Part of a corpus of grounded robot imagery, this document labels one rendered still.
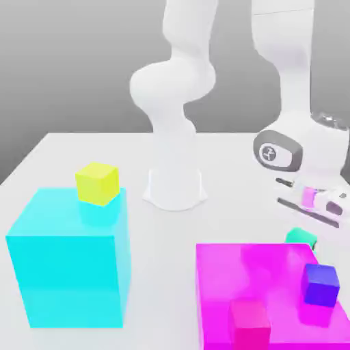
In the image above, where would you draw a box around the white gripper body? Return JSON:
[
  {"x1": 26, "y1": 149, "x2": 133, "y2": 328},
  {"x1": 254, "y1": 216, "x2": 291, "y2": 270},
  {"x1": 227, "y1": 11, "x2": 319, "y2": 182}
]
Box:
[{"x1": 275, "y1": 196, "x2": 350, "y2": 239}]

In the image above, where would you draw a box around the small green cube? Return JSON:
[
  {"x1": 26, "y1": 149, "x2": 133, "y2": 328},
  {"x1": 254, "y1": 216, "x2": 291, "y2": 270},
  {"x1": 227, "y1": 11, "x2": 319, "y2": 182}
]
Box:
[{"x1": 284, "y1": 227, "x2": 319, "y2": 252}]

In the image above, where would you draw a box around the small blue cube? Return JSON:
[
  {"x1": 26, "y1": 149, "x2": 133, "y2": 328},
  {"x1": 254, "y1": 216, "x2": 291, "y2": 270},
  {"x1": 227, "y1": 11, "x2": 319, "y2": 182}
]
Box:
[{"x1": 300, "y1": 262, "x2": 340, "y2": 308}]

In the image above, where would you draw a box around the small red cube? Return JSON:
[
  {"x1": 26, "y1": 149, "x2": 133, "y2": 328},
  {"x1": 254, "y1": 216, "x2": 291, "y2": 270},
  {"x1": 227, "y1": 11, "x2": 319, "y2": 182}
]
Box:
[{"x1": 228, "y1": 299, "x2": 272, "y2": 350}]

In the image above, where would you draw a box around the small yellow cube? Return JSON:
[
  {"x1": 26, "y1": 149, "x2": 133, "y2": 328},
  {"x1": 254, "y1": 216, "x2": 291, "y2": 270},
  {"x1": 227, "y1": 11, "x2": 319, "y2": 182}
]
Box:
[{"x1": 75, "y1": 161, "x2": 120, "y2": 207}]

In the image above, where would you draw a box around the large magenta box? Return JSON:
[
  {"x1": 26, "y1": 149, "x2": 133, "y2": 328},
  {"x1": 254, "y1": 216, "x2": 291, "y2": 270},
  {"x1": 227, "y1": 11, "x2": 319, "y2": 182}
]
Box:
[{"x1": 196, "y1": 242, "x2": 350, "y2": 350}]

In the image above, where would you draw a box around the large cyan box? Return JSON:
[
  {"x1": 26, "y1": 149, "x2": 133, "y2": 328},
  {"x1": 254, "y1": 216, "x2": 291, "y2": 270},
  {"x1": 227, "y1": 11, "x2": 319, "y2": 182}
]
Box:
[{"x1": 5, "y1": 187, "x2": 133, "y2": 329}]

